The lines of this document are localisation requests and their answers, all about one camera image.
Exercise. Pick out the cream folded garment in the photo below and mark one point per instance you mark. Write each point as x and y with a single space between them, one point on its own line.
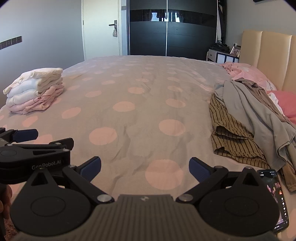
44 75

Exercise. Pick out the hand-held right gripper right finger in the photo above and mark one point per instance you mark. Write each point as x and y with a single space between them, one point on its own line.
198 170

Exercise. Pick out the white folded garment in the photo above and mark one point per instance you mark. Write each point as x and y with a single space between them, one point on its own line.
22 95

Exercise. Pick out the white door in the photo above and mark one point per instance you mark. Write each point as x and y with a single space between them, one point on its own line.
99 34

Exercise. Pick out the olive striped shirt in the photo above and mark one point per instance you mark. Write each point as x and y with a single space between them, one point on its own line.
231 139

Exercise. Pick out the cream padded headboard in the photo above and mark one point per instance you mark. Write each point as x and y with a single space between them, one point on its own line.
270 53

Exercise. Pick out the dark wall switch strip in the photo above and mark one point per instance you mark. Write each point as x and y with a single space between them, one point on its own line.
11 42

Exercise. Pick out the photo frame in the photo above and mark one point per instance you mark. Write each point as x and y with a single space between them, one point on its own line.
235 51

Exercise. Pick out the hanging door tag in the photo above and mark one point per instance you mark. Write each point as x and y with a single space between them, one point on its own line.
115 33

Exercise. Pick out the coral pillow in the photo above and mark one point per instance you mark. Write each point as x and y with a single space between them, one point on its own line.
286 102

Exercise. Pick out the person's left hand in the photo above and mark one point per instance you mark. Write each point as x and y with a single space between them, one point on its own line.
7 201

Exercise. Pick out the polka dot bed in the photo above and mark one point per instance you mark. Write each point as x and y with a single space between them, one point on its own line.
138 104

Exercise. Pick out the pink folded garment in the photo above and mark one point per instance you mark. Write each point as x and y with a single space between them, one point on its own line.
46 99

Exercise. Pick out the white nightstand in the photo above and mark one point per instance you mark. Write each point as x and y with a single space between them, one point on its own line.
216 55

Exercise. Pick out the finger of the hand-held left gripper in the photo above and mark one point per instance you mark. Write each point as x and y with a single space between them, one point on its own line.
62 143
25 135

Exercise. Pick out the grey shirt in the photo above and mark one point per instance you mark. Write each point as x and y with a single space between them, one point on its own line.
254 111

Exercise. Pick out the black smartphone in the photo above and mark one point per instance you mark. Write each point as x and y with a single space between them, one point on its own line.
277 197

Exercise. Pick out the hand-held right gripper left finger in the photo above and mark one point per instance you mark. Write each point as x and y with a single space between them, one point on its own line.
91 168

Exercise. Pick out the black sliding-door wardrobe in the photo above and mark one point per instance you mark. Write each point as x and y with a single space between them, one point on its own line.
185 34

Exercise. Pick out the black wall lamp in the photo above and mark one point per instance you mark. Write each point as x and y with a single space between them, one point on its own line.
258 1

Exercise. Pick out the taupe shirt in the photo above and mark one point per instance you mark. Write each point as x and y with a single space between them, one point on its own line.
269 97

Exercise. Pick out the black bag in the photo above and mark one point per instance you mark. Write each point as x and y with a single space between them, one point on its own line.
219 46

